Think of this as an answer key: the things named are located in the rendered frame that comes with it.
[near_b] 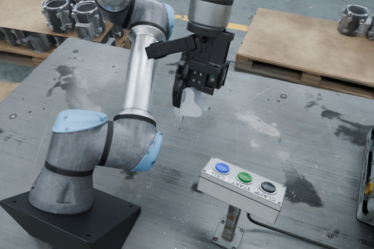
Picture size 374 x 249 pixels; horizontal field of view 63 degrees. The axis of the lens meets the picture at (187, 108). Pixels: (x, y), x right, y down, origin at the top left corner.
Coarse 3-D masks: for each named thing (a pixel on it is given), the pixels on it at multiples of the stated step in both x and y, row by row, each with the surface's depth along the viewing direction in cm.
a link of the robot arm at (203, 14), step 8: (192, 0) 53; (200, 0) 57; (192, 8) 53; (200, 8) 51; (208, 8) 51; (216, 8) 51; (224, 8) 51; (192, 16) 53; (200, 16) 52; (208, 16) 51; (216, 16) 51; (224, 16) 52; (200, 24) 52; (208, 24) 52; (216, 24) 52; (224, 24) 53
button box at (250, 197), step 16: (208, 176) 62; (224, 176) 63; (256, 176) 65; (208, 192) 64; (224, 192) 62; (240, 192) 60; (256, 192) 60; (240, 208) 62; (256, 208) 60; (272, 208) 59
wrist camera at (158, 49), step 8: (176, 40) 57; (184, 40) 56; (192, 40) 55; (152, 48) 59; (160, 48) 59; (168, 48) 58; (176, 48) 57; (184, 48) 56; (192, 48) 56; (152, 56) 60; (160, 56) 59
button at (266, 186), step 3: (264, 183) 62; (267, 183) 62; (270, 183) 62; (261, 186) 61; (264, 186) 61; (267, 186) 61; (270, 186) 61; (273, 186) 61; (264, 189) 60; (267, 189) 60; (270, 189) 60; (273, 189) 61; (270, 192) 60; (273, 192) 60
